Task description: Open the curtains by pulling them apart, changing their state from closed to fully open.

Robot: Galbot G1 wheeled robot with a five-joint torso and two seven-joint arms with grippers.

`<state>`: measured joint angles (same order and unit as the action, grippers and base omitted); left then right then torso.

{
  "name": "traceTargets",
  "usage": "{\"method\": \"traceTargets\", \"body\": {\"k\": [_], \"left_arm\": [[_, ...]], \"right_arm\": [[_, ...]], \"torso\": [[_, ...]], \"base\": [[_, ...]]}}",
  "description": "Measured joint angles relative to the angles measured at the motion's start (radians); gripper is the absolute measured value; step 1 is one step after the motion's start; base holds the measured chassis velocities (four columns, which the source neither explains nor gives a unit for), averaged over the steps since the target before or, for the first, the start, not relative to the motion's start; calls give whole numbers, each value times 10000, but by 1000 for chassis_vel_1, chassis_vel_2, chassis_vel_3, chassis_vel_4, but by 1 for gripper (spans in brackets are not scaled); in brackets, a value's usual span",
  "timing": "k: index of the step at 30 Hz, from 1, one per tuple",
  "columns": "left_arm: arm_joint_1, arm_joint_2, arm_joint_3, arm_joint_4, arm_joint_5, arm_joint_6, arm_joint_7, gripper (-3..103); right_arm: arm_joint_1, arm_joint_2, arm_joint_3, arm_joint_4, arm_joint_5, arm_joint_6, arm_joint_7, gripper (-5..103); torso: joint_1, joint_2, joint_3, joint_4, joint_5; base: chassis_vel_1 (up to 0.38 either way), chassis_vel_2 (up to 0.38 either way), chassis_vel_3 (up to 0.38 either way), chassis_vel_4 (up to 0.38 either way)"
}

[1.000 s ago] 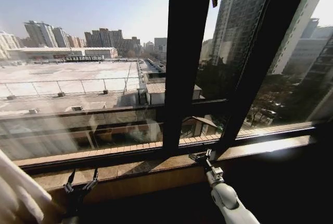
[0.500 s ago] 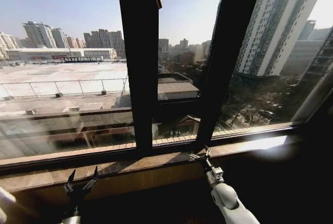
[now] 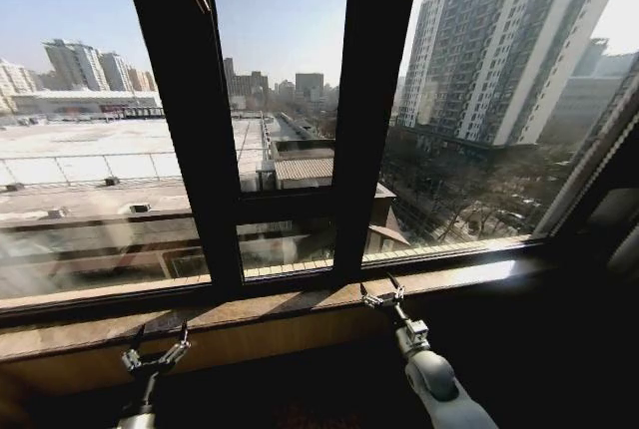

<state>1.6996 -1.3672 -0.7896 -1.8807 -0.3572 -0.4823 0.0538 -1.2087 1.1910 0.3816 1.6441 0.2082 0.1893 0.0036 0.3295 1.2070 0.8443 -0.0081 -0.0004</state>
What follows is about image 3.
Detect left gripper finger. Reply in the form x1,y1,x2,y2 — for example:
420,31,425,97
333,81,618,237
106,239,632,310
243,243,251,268
156,318,193,370
121,322,147,374

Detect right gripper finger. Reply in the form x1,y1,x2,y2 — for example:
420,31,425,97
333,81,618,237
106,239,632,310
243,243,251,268
357,280,385,308
384,271,407,302

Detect brown stone window sill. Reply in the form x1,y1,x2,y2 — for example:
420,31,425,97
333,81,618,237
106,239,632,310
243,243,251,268
0,257,550,365

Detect wooden panel under sill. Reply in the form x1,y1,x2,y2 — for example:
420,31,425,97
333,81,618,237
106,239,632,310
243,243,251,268
0,302,396,400

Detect low flat-roofed building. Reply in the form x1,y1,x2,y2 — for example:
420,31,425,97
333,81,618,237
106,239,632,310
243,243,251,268
0,117,274,191

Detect tall grey high-rise building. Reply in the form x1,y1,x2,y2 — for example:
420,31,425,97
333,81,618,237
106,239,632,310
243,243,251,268
396,0,636,150

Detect pale distant tower blocks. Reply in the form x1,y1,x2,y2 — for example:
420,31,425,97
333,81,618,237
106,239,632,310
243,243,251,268
0,38,160,114

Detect dark window frame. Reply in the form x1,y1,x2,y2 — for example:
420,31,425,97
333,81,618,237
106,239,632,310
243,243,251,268
0,0,639,331

